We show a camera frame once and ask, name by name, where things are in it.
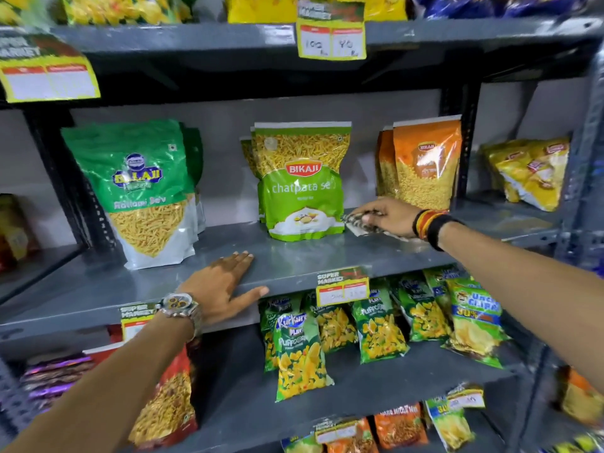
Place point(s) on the person's left hand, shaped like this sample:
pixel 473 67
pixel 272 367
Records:
pixel 214 287

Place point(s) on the person's right hand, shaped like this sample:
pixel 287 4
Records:
pixel 394 216

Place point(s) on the person's right fingers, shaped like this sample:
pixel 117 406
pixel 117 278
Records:
pixel 370 212

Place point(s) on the person's left thumb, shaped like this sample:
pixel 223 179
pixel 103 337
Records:
pixel 250 297

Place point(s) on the checkered cleaning cloth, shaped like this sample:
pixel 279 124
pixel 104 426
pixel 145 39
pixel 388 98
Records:
pixel 361 225

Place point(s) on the person's right forearm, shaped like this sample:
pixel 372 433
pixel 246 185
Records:
pixel 533 292

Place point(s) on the person's left forearm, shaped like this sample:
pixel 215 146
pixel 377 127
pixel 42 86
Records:
pixel 104 391

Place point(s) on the green puffed corn packet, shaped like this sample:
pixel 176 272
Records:
pixel 302 358
pixel 380 332
pixel 268 334
pixel 336 327
pixel 422 309

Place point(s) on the orange snack pouch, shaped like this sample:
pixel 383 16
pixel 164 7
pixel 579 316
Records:
pixel 386 165
pixel 427 165

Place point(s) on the red and yellow thread wristband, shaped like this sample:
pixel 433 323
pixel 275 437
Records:
pixel 424 222

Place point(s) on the grey metal shelf rack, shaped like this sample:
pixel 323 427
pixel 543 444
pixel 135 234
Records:
pixel 292 259

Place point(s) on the black wristband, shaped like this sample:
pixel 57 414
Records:
pixel 439 231

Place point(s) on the silver wristwatch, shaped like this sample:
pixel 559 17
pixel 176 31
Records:
pixel 178 304

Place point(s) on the light green sev pouch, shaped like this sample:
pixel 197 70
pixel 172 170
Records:
pixel 247 158
pixel 302 183

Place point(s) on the yellow and green price tag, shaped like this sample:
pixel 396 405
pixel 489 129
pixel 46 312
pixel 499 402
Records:
pixel 331 35
pixel 336 430
pixel 45 73
pixel 342 287
pixel 466 397
pixel 134 320

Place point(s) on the green potato chips packet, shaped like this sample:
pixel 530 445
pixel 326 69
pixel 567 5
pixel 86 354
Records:
pixel 450 426
pixel 439 283
pixel 474 320

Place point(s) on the yellow snack packet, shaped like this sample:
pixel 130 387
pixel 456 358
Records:
pixel 542 176
pixel 495 160

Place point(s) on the red snack pouch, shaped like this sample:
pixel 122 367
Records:
pixel 167 410

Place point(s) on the dark green sev pouch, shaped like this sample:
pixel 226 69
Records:
pixel 194 155
pixel 141 183

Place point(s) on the small green snack packet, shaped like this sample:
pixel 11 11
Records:
pixel 302 444

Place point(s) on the small orange snack packet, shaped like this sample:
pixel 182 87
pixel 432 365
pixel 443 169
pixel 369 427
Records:
pixel 400 426
pixel 356 443

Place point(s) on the white shelf label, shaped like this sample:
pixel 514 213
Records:
pixel 279 34

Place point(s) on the pile of purple packets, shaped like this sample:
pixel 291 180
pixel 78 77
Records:
pixel 54 377

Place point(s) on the row of plain yellow packets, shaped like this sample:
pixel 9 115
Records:
pixel 264 7

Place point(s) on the row of blue packets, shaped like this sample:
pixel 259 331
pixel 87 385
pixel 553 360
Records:
pixel 495 4

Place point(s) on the yellow and red packet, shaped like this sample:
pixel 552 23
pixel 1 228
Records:
pixel 14 231

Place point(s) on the orange and yellow packet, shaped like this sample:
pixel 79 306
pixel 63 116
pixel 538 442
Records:
pixel 583 396

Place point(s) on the row of yellow flower-print packets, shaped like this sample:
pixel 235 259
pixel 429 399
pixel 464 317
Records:
pixel 122 8

